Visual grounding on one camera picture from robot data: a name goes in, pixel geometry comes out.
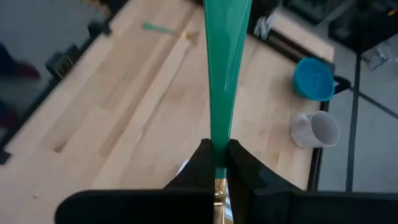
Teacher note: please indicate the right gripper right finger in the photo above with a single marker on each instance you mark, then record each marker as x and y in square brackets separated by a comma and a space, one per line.
[311, 208]

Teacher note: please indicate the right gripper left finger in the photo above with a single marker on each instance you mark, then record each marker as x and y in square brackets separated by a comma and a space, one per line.
[140, 208]

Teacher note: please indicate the grey patterned mug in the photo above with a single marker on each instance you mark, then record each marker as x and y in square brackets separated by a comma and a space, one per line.
[303, 133]

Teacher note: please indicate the blue bowl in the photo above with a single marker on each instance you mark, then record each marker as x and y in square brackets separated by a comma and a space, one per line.
[312, 79]

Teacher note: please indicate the black cabinet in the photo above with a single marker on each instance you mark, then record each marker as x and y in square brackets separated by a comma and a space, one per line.
[367, 28]

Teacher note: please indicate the black box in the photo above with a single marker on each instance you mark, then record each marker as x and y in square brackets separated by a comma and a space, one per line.
[311, 11]

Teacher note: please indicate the black clamp bracket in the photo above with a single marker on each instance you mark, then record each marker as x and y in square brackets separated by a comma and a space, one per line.
[60, 62]

